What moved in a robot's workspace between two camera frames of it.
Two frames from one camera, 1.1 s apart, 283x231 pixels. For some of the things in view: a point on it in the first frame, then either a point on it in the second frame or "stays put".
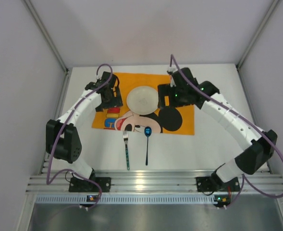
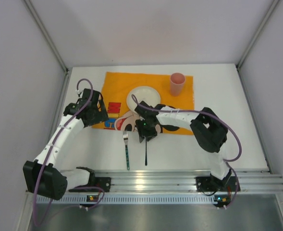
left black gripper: (113, 101) -> (99, 111)
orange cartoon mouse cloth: (175, 120) stays put
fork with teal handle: (125, 137) stays put
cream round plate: (142, 100) stays put
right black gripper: (168, 96) -> (146, 134)
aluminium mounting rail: (153, 180) stays put
